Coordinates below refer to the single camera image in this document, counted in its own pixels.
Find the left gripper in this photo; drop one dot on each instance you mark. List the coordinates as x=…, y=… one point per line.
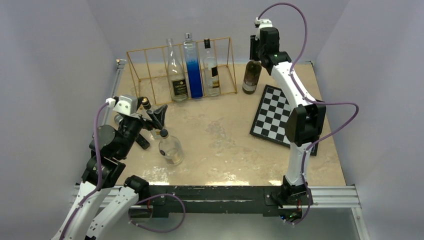
x=146, y=123

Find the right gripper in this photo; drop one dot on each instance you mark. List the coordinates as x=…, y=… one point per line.
x=253, y=43

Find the clear bottle black gold label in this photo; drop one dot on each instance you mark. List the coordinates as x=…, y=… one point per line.
x=145, y=106

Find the dark green wine bottle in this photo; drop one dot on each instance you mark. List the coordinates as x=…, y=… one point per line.
x=251, y=76

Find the clear bottle gold white label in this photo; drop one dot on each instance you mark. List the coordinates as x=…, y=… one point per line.
x=170, y=148

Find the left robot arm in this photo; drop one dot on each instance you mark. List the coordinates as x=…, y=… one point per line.
x=109, y=147

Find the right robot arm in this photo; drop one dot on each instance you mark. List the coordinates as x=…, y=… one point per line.
x=305, y=122

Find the clear bottle dark label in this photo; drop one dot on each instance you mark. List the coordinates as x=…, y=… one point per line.
x=175, y=74

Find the clear bottle black cap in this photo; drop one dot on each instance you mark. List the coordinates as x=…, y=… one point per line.
x=210, y=65

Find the tall blue gradient bottle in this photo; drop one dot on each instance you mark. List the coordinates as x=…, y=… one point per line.
x=193, y=66

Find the black microphone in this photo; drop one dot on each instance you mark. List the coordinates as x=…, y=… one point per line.
x=140, y=140

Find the black white chessboard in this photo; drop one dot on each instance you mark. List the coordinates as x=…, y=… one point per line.
x=271, y=116

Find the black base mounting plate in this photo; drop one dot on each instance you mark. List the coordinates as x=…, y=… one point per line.
x=268, y=201

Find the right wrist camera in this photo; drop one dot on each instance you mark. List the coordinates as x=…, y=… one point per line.
x=262, y=23

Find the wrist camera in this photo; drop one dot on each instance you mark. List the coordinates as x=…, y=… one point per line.
x=262, y=23
x=126, y=105

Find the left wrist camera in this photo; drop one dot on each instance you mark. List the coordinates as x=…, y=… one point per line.
x=126, y=105

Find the gold wire wine rack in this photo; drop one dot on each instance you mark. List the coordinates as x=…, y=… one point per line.
x=148, y=68

